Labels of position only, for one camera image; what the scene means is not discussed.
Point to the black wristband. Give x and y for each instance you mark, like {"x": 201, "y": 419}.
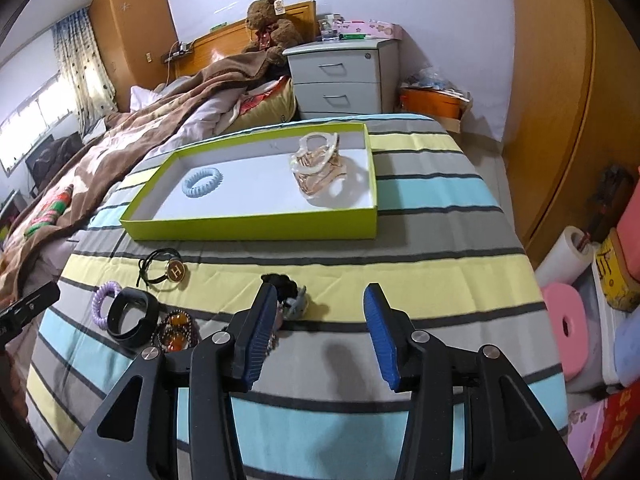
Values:
{"x": 150, "y": 322}

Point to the red green stuffed toy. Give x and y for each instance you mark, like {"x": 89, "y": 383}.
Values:
{"x": 50, "y": 210}

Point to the wooden headboard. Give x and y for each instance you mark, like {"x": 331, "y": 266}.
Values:
{"x": 220, "y": 45}

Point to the large wooden door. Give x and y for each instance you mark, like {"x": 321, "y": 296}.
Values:
{"x": 560, "y": 110}

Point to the white duvet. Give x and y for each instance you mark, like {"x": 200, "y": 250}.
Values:
{"x": 200, "y": 120}

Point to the white pillow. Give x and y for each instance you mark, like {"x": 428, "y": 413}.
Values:
{"x": 145, "y": 97}

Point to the pearl gold hair clip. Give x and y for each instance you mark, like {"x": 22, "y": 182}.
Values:
{"x": 272, "y": 344}

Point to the grey two-drawer nightstand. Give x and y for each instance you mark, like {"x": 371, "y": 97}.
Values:
{"x": 340, "y": 90}

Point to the white paper roll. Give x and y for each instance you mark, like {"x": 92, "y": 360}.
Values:
{"x": 560, "y": 255}

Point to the white plastic container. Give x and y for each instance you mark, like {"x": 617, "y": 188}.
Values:
{"x": 607, "y": 330}

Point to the cream hair claw clip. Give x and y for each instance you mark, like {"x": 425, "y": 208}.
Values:
{"x": 312, "y": 136}

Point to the green pen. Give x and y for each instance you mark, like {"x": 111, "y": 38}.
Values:
{"x": 355, "y": 37}

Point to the yellow pillow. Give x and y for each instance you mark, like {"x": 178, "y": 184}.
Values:
{"x": 265, "y": 110}

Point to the red printed box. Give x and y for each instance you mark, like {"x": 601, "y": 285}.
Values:
{"x": 620, "y": 430}

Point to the striped bedsheet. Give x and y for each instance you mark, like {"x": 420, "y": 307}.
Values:
{"x": 425, "y": 270}

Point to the yellow tin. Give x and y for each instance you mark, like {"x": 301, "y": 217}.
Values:
{"x": 617, "y": 275}

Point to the pink plastic stool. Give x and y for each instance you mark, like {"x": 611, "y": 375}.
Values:
{"x": 560, "y": 305}

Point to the glass jar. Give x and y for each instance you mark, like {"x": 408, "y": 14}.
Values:
{"x": 327, "y": 27}

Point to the green cardboard box tray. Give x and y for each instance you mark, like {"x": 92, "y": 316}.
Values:
{"x": 250, "y": 225}

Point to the power strip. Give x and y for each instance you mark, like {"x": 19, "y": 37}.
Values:
{"x": 180, "y": 50}

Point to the orange storage box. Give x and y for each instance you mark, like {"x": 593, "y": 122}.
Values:
{"x": 430, "y": 102}

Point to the tall wooden wardrobe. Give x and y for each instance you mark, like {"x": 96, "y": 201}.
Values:
{"x": 130, "y": 35}

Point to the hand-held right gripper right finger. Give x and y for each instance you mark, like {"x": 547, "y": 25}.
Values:
{"x": 380, "y": 340}

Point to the dotted curtain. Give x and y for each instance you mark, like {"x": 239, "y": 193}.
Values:
{"x": 80, "y": 70}

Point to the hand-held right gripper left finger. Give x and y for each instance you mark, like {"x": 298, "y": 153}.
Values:
{"x": 260, "y": 340}

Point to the brown teddy bear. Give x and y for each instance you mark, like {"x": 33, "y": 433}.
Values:
{"x": 272, "y": 20}

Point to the brown patterned blanket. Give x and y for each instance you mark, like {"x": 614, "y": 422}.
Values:
{"x": 100, "y": 160}

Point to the window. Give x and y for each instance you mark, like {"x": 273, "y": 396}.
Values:
{"x": 30, "y": 120}

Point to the gold clear hair claw clip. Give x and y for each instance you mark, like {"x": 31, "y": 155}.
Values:
{"x": 320, "y": 180}

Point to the pink flower print carton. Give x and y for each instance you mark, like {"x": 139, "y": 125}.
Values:
{"x": 585, "y": 435}

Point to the pink flowered box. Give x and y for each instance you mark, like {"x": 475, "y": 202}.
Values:
{"x": 380, "y": 27}

